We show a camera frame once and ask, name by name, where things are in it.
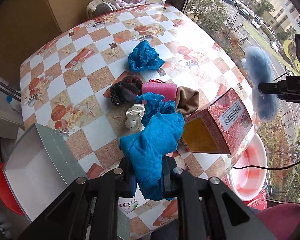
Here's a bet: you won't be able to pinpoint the blue cloth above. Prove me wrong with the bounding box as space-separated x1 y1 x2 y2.
128 40 165 72
119 92 185 201

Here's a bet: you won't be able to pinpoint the light blue fluffy fabric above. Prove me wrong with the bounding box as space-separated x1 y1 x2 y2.
242 47 279 122

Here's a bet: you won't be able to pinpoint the white polka dot scrunchie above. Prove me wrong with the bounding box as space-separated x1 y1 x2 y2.
125 104 145 133

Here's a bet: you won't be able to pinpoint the tan brown sock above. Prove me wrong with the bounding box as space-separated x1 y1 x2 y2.
175 87 199 116

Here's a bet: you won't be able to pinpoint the small pink foam sponge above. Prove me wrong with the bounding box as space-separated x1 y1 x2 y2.
141 82 177 102

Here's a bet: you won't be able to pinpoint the dark knitted sock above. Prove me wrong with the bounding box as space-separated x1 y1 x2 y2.
109 75 143 106

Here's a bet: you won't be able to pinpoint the red patterned carton box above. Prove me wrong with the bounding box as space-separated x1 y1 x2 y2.
181 88 253 156

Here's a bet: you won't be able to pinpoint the pink white plastic basin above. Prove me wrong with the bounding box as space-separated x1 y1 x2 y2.
226 134 268 202

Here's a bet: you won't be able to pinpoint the grey open storage box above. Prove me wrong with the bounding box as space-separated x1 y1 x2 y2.
3 124 87 222

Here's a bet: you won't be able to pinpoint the checkered patterned tablecloth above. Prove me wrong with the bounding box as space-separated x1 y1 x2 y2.
20 4 256 178

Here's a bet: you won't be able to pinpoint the red plastic stool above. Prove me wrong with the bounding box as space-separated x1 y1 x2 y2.
0 162 24 216

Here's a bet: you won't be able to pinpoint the chair with clothes pile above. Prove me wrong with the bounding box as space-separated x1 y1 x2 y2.
86 0 147 20

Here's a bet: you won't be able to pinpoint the black cable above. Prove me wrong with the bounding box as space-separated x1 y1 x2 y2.
232 157 300 171

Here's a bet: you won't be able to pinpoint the red handled mop poles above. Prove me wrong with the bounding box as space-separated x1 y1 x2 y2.
0 81 21 102

